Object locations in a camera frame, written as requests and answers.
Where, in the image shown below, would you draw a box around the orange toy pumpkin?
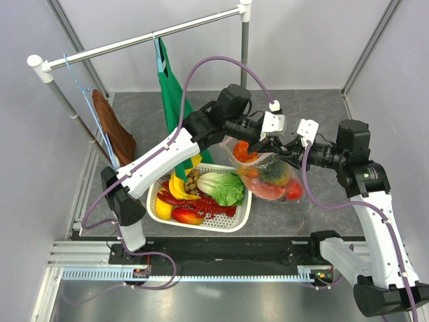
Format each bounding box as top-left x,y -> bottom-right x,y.
233,141 -> 259,163

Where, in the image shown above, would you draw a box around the clear pink zip top bag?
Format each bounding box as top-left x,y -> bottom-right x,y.
220,138 -> 305,203

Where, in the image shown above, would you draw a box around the toy watermelon slice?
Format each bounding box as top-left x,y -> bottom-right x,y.
243,177 -> 286,201

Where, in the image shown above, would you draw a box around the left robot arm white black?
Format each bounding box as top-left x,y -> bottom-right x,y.
102,85 -> 285,264

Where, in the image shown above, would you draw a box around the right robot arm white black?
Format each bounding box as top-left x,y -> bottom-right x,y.
281,119 -> 428,321

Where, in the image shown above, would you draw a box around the green toy lettuce leaf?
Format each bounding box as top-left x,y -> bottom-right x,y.
197,172 -> 245,207

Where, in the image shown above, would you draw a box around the brown toy nut cluster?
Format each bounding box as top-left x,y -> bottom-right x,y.
184,169 -> 200,195

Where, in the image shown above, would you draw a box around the green shirt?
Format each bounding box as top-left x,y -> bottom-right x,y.
158,41 -> 214,180

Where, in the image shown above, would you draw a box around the red toy lobster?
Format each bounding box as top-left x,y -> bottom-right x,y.
156,182 -> 237,219

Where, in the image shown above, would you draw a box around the yellow toy bananas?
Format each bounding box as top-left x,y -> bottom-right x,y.
169,154 -> 202,200

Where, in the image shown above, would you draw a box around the white perforated plastic basket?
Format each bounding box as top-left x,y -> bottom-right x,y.
147,163 -> 252,233

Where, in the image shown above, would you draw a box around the blue hanger with shirt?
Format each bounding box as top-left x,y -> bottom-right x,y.
153,38 -> 168,76

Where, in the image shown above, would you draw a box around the red yellow toy mango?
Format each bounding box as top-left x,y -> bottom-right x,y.
171,207 -> 204,225

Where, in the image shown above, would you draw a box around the yellow toy lemon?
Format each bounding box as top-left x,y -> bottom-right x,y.
156,198 -> 174,221

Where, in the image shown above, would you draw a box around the brown cloth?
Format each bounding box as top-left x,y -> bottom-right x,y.
92,89 -> 137,167

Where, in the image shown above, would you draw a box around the white clothes rack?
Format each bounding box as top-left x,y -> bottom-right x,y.
26,0 -> 258,219

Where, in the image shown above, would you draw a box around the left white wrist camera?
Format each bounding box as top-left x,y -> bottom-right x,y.
260,100 -> 286,141

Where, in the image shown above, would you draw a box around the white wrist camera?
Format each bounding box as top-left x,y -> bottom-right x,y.
260,100 -> 286,141
296,119 -> 319,148

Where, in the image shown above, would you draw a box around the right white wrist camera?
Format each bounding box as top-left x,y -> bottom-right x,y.
296,119 -> 319,148

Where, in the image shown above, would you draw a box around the white slotted cable duct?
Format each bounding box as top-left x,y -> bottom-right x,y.
62,267 -> 314,282

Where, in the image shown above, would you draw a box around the light blue wire hanger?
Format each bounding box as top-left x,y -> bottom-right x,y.
63,54 -> 119,170

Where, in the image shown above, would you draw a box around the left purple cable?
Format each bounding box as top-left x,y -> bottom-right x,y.
80,56 -> 280,231

